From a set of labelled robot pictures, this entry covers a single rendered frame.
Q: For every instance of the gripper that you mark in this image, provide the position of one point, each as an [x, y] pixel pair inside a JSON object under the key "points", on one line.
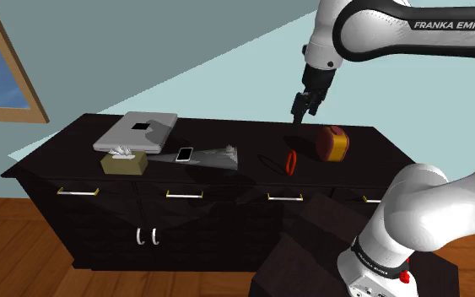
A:
{"points": [[316, 80]]}

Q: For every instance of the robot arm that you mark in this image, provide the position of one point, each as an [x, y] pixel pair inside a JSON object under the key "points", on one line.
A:
{"points": [[418, 205]]}

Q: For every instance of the white smartphone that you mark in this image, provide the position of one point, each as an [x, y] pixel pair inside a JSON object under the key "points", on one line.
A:
{"points": [[184, 154]]}

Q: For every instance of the dark wooden sideboard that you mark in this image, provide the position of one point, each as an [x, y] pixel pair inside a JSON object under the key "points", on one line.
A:
{"points": [[204, 230]]}

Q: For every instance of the grey closed laptop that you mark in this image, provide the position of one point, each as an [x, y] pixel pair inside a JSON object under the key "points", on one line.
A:
{"points": [[136, 131]]}

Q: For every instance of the olive tissue box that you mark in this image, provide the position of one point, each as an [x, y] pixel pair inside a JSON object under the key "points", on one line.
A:
{"points": [[124, 163]]}

